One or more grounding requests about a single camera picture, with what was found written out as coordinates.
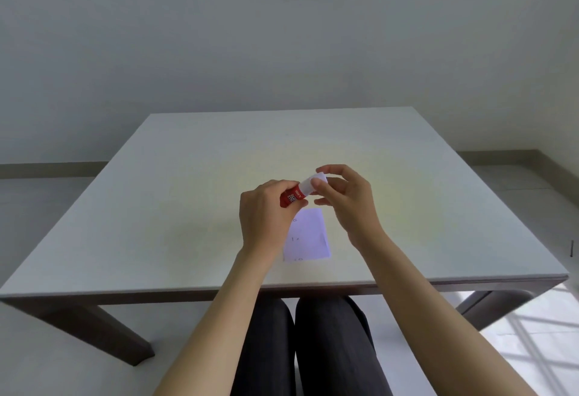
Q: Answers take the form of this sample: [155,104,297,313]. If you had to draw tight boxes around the person's right hand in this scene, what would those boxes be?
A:
[312,164,385,252]

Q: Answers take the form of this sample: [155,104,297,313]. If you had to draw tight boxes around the person's left hand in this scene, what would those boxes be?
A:
[238,178,309,259]

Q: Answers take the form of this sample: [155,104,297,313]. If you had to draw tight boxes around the red and white glue stick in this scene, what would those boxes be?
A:
[279,177,317,209]

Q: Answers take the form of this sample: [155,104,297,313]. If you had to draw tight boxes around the person's left forearm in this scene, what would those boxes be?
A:
[153,248,272,396]

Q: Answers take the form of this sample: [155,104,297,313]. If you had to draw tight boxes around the person's right forearm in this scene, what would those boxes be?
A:
[361,230,537,396]

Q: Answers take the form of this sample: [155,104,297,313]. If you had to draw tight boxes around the person's black trousers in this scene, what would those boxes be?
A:
[230,295,393,396]

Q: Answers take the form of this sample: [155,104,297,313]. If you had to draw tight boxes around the dark wooden table leg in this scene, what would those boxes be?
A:
[454,290,534,332]
[27,303,156,367]

